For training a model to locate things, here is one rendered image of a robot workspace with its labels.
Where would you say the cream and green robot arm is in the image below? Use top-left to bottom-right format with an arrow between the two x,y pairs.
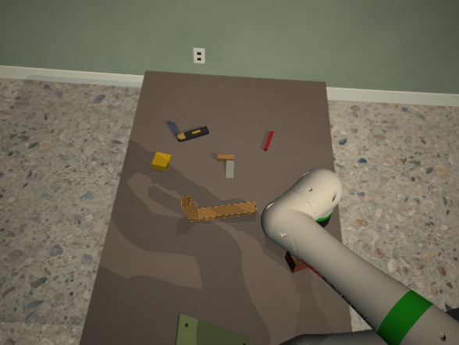
261,168 -> 459,345

